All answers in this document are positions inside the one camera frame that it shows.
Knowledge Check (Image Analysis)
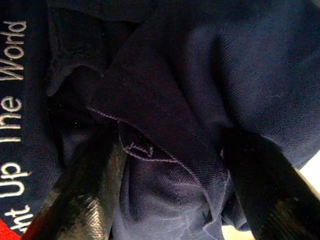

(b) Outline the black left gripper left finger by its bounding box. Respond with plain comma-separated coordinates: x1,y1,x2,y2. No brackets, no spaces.
21,129,128,240

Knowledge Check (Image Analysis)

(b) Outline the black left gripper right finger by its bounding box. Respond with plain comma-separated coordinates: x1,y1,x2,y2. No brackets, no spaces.
219,126,320,240

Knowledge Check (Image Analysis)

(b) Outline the navy shirt with red trim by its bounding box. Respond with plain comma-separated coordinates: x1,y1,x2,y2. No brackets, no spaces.
0,0,320,240

